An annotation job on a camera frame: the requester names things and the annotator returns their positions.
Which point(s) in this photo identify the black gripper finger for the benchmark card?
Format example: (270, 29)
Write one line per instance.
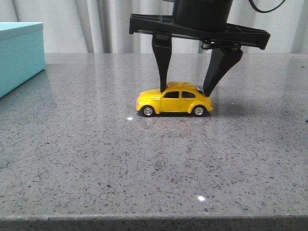
(222, 60)
(161, 44)

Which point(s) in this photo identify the black gripper body rail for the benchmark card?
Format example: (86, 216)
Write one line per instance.
(232, 36)

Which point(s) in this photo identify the yellow toy beetle car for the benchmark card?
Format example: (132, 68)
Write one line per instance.
(178, 97)

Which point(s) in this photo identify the light blue storage box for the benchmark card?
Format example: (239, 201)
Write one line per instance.
(21, 53)

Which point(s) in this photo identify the grey pleated curtain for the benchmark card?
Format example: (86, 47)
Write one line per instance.
(101, 26)

